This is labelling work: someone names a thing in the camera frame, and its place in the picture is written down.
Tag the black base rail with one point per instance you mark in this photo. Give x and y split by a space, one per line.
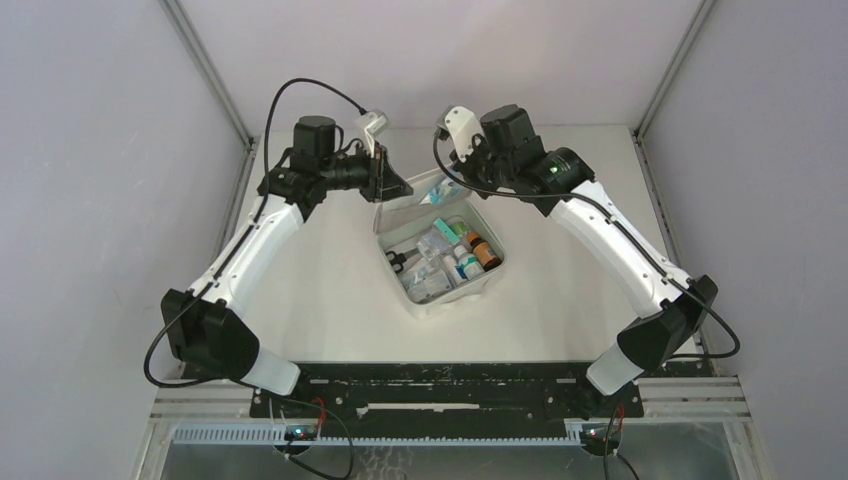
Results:
447 401

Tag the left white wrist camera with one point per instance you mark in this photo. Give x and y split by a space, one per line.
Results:
371 124

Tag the clear bandage packet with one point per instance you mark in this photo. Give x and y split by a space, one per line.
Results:
424 282

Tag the white medicine kit box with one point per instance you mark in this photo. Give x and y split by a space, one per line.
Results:
397 225

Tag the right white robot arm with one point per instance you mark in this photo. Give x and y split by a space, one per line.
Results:
670 305

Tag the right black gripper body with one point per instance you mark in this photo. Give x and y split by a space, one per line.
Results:
482 173

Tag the brown bottle orange cap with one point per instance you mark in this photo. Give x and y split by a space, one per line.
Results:
483 251

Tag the black handled scissors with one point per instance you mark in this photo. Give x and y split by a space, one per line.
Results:
397 260

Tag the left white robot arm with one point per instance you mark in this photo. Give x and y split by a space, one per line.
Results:
206 326

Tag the white plastic bottle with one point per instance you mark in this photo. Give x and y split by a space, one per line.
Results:
468 263

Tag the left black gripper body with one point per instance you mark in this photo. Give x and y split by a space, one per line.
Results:
372 191

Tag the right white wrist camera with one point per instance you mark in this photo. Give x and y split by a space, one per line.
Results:
462 127

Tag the blue plaster packets bag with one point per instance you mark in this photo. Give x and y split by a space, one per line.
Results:
442 236

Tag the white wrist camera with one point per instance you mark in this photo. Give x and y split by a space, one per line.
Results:
462 127
371 124

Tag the blue cotton swab packet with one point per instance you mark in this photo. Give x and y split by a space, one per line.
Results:
442 192

